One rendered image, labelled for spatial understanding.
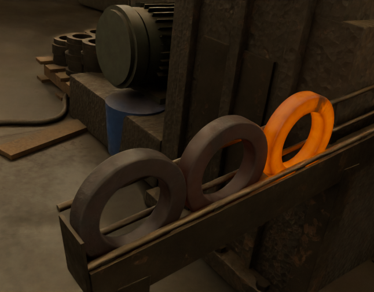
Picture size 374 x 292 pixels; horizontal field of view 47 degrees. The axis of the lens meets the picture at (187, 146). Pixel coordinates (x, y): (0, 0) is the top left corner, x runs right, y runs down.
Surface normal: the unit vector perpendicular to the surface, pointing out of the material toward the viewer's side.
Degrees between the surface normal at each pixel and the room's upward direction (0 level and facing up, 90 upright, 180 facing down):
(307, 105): 90
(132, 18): 35
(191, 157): 64
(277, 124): 59
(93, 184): 47
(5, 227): 0
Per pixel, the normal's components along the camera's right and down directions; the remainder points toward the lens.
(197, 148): -0.56, -0.40
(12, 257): 0.11, -0.89
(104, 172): -0.34, -0.65
